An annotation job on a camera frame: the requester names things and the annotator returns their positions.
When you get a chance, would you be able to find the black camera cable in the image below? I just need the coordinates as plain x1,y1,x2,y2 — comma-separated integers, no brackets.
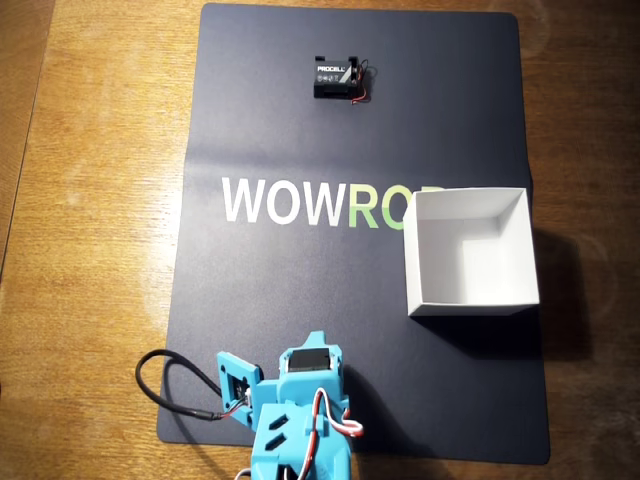
135,349,251,422

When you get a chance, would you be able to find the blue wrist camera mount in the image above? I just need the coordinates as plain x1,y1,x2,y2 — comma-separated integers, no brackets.
215,351,280,431

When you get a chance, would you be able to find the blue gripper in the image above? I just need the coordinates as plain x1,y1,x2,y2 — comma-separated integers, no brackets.
248,330,353,480

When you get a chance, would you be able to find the dark mat with WOWROBO print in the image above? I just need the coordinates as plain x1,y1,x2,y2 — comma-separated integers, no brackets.
156,2,551,466

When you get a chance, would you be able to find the white open cardboard box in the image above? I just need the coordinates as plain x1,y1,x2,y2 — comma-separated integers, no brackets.
401,186,541,318

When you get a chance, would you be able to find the white red gripper servo wire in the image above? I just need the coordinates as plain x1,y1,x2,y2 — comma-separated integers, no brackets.
309,388,365,441

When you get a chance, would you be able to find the small black battery pack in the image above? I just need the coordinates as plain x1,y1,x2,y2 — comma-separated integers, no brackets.
313,55,377,106

